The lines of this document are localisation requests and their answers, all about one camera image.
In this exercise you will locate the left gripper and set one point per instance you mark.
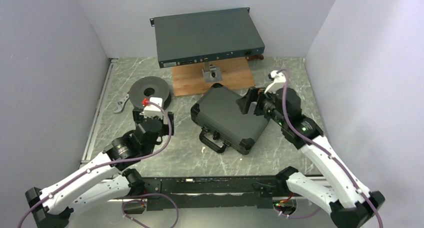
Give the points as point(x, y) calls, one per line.
point(167, 128)

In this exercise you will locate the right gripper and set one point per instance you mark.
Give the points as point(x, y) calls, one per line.
point(257, 94)

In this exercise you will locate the black poker set case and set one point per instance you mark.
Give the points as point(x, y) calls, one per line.
point(223, 124)

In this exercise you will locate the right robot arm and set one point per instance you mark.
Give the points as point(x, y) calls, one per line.
point(348, 201)

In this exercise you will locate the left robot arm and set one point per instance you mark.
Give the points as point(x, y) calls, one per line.
point(107, 176)

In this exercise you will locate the silver wrench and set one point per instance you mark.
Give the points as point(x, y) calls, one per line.
point(120, 105)

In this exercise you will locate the black filament spool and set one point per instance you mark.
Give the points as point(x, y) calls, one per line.
point(148, 87)

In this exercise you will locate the wooden board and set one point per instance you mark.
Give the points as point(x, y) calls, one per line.
point(196, 78)

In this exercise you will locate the grey rack server box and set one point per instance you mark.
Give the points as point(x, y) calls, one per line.
point(198, 37)

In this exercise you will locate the grey metal stand bracket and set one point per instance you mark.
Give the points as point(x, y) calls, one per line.
point(211, 73)

